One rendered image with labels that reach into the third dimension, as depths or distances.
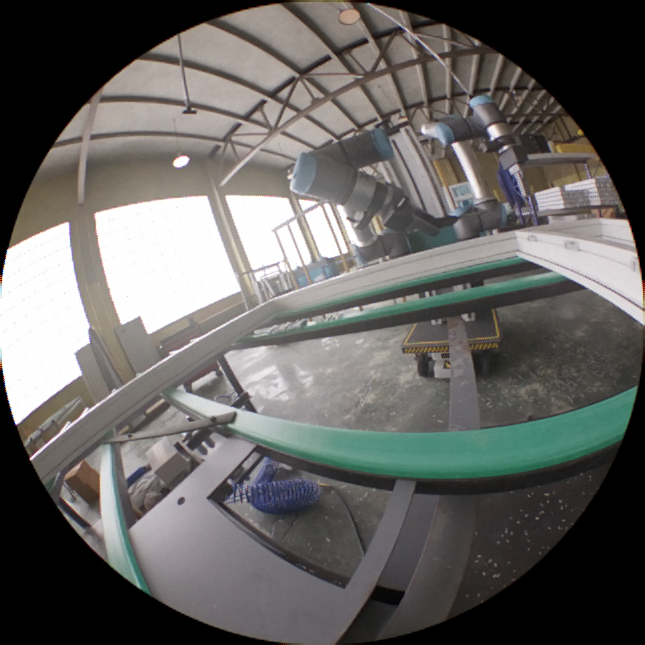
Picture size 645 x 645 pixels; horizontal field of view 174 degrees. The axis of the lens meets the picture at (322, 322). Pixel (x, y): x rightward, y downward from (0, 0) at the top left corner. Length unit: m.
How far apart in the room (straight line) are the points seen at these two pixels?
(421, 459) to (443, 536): 0.06
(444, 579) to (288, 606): 0.09
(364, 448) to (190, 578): 0.18
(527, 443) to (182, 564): 0.26
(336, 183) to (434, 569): 0.51
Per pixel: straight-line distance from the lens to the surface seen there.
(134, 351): 6.95
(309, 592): 0.16
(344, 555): 1.06
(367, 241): 1.32
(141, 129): 9.58
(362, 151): 0.55
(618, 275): 0.40
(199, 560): 0.21
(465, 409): 0.24
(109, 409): 0.70
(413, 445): 0.16
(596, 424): 0.19
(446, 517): 0.18
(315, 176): 0.43
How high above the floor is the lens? 1.00
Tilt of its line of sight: 14 degrees down
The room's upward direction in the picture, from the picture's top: 22 degrees counter-clockwise
